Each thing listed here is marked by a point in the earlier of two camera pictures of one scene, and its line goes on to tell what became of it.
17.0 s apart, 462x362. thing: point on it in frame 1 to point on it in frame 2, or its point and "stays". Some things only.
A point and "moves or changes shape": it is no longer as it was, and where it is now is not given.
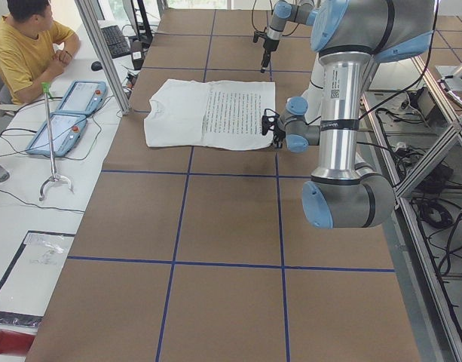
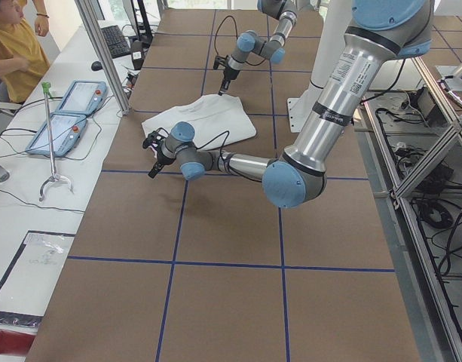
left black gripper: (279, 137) to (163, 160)
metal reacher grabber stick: (45, 88) stays
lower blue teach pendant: (67, 130) stays
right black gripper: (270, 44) to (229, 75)
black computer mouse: (96, 65) stays
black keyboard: (115, 42) stays
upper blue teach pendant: (83, 97) stays
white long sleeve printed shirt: (212, 114) moves or changes shape
